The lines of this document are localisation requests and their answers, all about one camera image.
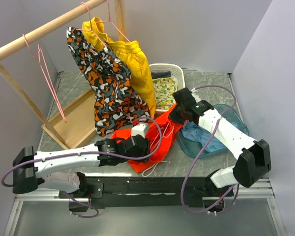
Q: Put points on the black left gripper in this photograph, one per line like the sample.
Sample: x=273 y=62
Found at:
x=146 y=151

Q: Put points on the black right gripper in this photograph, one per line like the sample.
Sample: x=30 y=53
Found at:
x=173 y=116

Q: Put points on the pink wire hanger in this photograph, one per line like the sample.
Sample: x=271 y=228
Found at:
x=40 y=58
x=165 y=131

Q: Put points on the orange shorts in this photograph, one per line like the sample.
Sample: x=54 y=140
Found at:
x=165 y=143

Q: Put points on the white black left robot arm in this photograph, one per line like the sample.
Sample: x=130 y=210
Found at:
x=32 y=169

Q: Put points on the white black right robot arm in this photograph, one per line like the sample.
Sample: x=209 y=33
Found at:
x=252 y=157

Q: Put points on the light blue shorts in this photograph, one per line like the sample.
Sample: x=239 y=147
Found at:
x=193 y=132

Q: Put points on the camouflage patterned shorts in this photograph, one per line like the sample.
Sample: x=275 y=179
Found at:
x=116 y=103

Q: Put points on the yellow shorts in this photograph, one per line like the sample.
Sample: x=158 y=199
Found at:
x=131 y=54

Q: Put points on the lemon print folded cloth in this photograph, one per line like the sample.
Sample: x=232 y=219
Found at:
x=163 y=90

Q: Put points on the white plastic laundry basket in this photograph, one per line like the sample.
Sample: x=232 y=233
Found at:
x=176 y=72

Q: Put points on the dark folded cloth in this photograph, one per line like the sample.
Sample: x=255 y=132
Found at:
x=161 y=74

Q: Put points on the teal translucent plastic tray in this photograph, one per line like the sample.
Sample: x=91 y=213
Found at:
x=191 y=148

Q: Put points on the wooden clothes rack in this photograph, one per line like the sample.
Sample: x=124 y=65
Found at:
x=18 y=17

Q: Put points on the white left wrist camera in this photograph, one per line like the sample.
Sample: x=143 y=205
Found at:
x=140 y=129

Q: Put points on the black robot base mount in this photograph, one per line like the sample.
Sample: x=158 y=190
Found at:
x=103 y=192

